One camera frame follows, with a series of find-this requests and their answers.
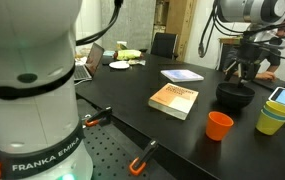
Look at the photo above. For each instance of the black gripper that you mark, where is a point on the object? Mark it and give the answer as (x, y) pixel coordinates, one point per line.
(250, 53)

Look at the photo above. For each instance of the yellow plastic cup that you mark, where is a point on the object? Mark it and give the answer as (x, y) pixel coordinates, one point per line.
(278, 107)
(267, 127)

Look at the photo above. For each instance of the orange plastic cup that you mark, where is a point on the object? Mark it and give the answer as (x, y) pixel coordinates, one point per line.
(218, 126)

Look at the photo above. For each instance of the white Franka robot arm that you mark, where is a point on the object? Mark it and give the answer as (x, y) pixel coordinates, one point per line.
(28, 100)

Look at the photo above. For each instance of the person's bare hand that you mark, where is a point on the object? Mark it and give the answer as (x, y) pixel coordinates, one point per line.
(266, 76)

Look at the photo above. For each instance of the black bowl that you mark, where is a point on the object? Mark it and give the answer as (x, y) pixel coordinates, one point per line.
(235, 96)

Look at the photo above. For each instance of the person in dark shirt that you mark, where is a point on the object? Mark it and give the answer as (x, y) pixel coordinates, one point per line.
(277, 62)

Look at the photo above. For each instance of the white and blue book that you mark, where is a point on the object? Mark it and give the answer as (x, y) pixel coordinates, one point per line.
(182, 75)

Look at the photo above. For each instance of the orange robotics book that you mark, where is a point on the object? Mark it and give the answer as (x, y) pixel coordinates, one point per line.
(175, 100)

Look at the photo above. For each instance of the wooden shelf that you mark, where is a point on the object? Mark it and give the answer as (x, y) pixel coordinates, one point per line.
(178, 23)

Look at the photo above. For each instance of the black mesh chair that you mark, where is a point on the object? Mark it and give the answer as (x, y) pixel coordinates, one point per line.
(163, 45)

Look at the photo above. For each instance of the yellow-green bag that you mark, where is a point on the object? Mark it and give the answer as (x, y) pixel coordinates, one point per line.
(128, 54)

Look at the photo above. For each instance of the grey partition panel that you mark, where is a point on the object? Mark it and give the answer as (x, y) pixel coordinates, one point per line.
(132, 23)

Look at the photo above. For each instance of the white plate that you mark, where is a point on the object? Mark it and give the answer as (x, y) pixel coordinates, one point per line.
(119, 65)

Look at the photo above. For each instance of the white paper cup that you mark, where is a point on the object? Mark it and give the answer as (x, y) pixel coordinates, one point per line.
(121, 45)

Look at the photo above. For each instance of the black orange bar clamp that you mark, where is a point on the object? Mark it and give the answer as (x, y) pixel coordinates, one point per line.
(143, 158)
(98, 117)

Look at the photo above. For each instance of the open laptop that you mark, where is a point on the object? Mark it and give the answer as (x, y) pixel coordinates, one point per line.
(93, 60)

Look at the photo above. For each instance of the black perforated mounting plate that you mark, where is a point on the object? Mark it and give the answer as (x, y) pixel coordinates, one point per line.
(115, 150)

